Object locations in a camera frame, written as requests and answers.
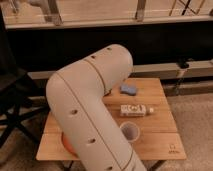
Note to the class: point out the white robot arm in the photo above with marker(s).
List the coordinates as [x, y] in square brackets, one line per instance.
[75, 96]

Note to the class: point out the blue sponge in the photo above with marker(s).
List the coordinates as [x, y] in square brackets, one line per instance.
[127, 89]

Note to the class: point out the small white labelled bottle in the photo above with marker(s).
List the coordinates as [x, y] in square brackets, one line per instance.
[135, 110]

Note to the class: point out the wooden folding table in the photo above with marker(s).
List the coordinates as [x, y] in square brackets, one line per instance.
[159, 139]

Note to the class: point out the orange bowl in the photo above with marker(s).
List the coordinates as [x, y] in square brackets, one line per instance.
[67, 145]

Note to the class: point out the black folding chair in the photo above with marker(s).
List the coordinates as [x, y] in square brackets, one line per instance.
[15, 87]

